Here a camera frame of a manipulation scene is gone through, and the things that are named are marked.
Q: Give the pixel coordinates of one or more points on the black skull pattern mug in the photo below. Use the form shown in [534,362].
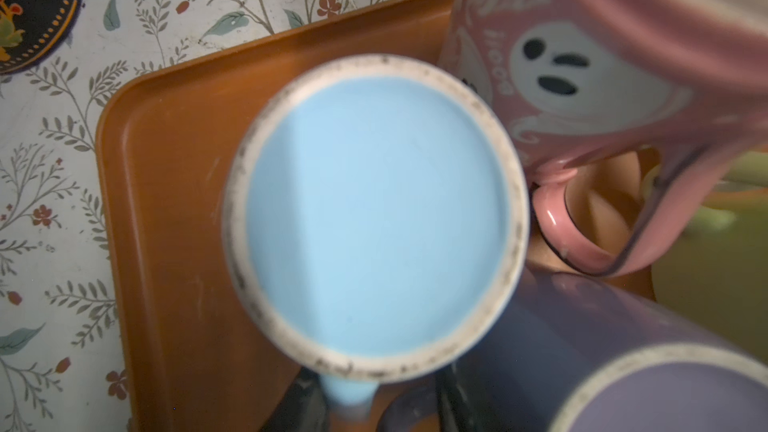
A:
[32,29]

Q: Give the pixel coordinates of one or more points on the pink ghost mug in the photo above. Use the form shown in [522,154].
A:
[578,81]

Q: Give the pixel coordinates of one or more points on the orange plastic tray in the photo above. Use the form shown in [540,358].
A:
[165,143]

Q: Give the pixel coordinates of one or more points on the light blue mug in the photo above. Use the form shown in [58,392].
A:
[375,223]

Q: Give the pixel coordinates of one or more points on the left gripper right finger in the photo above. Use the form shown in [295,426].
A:
[461,406]

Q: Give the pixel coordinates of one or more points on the light green mug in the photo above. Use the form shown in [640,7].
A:
[715,274]

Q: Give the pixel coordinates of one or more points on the purple mug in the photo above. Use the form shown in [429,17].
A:
[570,353]

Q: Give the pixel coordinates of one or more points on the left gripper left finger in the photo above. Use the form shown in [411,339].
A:
[303,407]

